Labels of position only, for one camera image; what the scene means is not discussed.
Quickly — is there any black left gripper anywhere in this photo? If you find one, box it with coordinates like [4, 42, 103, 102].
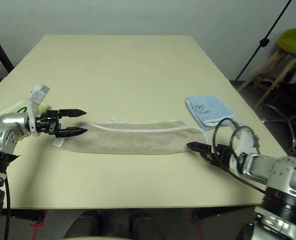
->
[35, 108, 89, 139]

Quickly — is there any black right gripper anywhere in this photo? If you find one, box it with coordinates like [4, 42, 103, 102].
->
[186, 141, 233, 171]

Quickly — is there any beige towel with white trim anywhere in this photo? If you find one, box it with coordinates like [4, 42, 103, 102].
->
[53, 117, 209, 155]

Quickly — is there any folded blue towel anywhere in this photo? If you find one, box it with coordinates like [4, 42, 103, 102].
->
[184, 93, 237, 132]

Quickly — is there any black table foot bar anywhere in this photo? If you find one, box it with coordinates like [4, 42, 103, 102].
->
[191, 206, 261, 223]
[1, 208, 45, 225]

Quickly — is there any chrome office chair base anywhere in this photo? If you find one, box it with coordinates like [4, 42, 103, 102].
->
[259, 103, 296, 154]

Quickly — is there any dark robot right foot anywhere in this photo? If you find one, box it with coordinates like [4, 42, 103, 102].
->
[129, 209, 169, 240]

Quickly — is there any dark robot foot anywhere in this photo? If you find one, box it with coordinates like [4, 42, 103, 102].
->
[62, 209, 100, 240]
[129, 209, 169, 240]

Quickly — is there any dark robot left foot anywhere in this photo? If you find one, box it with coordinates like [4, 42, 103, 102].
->
[62, 209, 100, 240]

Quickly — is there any black tripod stand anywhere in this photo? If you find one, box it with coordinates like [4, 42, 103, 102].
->
[235, 0, 293, 81]

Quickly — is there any wooden stool with green seat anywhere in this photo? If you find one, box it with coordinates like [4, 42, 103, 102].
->
[236, 27, 296, 108]

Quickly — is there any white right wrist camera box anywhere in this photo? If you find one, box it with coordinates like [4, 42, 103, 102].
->
[227, 129, 259, 176]

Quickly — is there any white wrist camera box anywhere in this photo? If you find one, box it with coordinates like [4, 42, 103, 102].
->
[26, 82, 51, 137]
[227, 129, 259, 176]

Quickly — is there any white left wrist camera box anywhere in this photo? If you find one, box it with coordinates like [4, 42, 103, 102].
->
[26, 82, 51, 137]

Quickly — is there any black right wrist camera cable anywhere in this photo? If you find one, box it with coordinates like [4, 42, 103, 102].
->
[212, 117, 266, 195]

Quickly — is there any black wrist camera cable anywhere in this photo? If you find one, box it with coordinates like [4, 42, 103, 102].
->
[2, 106, 29, 240]
[212, 117, 266, 195]

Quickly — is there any black left wrist camera cable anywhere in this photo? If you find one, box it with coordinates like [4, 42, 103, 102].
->
[2, 106, 29, 240]

